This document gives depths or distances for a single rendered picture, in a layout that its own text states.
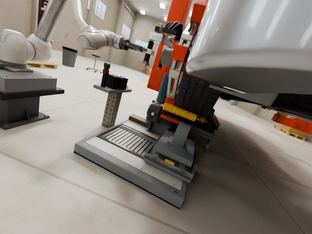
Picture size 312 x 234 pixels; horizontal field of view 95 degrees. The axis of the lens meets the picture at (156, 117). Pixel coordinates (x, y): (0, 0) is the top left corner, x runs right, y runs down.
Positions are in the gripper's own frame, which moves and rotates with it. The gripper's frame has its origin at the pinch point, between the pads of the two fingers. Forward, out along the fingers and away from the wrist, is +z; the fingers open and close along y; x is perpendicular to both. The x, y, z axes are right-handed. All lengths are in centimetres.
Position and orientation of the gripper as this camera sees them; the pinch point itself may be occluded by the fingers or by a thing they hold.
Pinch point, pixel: (148, 51)
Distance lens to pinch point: 106.5
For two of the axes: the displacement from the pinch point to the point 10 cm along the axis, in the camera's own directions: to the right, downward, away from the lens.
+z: 9.0, 3.7, -2.1
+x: 3.1, -9.1, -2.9
